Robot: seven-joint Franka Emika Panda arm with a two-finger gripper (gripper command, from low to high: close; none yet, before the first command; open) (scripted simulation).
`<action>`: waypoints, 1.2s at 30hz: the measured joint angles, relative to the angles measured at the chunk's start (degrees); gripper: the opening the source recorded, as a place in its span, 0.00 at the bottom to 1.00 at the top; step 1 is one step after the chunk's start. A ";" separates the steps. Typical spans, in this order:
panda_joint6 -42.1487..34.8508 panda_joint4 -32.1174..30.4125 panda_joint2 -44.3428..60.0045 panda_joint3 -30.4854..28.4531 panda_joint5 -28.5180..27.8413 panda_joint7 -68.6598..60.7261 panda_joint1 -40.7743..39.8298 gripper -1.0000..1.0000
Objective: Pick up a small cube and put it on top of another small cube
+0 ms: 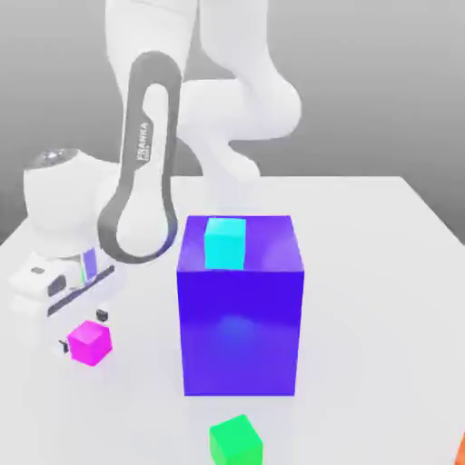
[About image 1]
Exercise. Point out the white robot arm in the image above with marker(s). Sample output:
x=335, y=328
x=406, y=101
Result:
x=232, y=109

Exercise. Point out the small magenta cube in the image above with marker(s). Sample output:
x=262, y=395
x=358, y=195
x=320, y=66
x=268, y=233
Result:
x=89, y=345

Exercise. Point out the small orange cube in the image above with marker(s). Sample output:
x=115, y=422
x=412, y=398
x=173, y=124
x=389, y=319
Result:
x=461, y=452

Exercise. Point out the small green cube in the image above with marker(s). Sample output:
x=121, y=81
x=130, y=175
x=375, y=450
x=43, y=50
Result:
x=236, y=441

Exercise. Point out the small cyan cube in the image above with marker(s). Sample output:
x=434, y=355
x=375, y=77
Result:
x=225, y=245

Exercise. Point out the large blue box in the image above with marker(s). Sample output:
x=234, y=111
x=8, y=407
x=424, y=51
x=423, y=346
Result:
x=238, y=327

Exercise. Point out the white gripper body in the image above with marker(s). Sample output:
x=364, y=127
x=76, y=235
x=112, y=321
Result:
x=81, y=301

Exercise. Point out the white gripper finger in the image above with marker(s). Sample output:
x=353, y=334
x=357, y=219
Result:
x=62, y=346
x=101, y=314

